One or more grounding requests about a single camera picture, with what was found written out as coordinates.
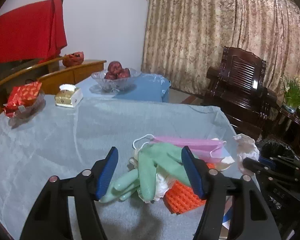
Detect dark wooden armchair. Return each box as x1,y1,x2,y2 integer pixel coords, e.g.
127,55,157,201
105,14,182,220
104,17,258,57
203,47,277,140

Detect pink face mask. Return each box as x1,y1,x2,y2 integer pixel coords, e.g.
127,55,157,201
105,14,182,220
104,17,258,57
132,134,230,163

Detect blue embroidered table cover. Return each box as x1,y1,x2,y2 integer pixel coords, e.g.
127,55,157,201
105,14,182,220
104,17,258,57
75,73,172,103

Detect red cloth cover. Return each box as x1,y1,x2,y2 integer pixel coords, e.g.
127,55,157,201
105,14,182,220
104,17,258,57
0,0,67,64

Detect grey-blue tablecloth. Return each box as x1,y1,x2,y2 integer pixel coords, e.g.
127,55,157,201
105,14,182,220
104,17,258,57
0,95,237,239

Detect wooden tv cabinet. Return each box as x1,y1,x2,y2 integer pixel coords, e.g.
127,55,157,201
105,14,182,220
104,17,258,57
0,57,106,114

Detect small glass dish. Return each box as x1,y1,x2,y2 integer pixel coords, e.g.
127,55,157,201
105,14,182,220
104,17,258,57
4,92,45,119

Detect red apples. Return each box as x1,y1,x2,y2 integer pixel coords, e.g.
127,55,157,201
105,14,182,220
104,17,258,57
104,61,130,80

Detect dark wooden side table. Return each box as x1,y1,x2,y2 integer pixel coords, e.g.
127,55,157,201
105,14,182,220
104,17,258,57
271,106,300,146

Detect tissue box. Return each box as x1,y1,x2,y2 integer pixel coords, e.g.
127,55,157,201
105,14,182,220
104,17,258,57
55,84,83,108

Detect beige patterned curtain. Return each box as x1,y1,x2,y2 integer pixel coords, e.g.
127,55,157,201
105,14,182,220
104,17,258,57
141,0,300,95

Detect black lined trash bin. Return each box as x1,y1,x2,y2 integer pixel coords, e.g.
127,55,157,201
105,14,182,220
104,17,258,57
256,135,300,160

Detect alcohol wipes box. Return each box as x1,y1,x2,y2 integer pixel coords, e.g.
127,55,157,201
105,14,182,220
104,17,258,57
222,196,233,230

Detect green rubber glove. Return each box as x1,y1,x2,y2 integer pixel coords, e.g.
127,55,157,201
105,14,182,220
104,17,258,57
100,142,191,203

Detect red snack packet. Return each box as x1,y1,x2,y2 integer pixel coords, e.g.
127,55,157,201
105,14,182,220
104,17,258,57
3,81,42,111

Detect white tissue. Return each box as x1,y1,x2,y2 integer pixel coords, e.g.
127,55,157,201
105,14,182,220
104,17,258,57
233,134,260,177

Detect potted narcissus plant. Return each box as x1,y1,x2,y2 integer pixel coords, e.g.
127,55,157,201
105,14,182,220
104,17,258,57
281,75,300,113

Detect glass fruit bowl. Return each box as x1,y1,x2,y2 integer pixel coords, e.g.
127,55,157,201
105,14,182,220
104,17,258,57
91,68,141,92

